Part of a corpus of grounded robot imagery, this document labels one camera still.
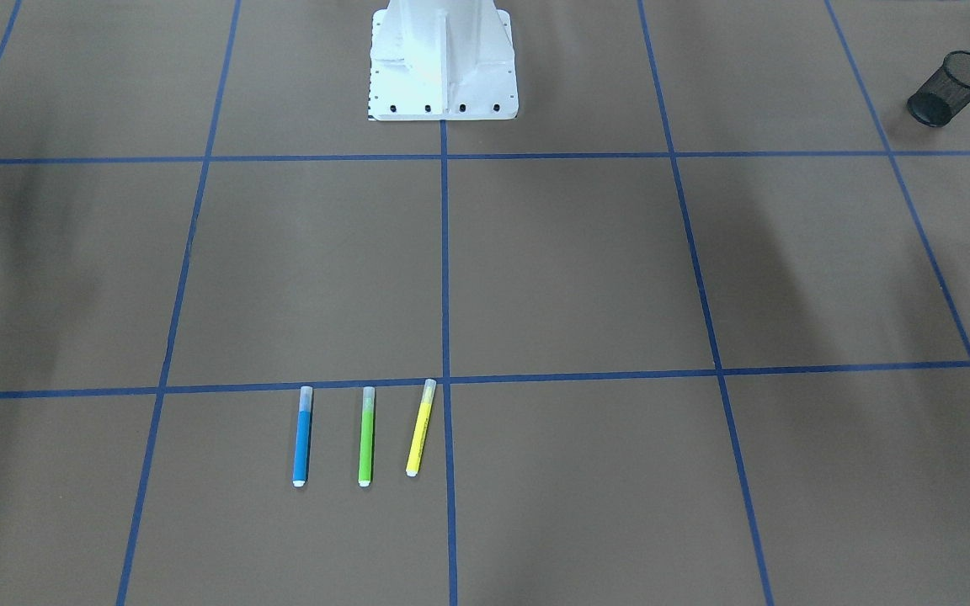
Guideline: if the yellow highlighter pen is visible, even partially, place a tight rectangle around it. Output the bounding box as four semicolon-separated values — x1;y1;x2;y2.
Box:
405;379;438;478

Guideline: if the black mesh pen cup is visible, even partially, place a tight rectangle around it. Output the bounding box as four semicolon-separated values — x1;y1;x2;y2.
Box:
906;50;970;128

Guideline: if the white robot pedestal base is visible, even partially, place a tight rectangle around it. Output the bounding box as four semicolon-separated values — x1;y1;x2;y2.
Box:
367;1;520;120

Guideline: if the green highlighter pen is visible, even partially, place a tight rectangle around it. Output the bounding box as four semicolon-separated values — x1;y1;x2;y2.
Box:
357;386;375;488

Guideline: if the blue highlighter pen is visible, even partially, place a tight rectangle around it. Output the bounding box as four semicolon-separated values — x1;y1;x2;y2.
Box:
291;385;313;490

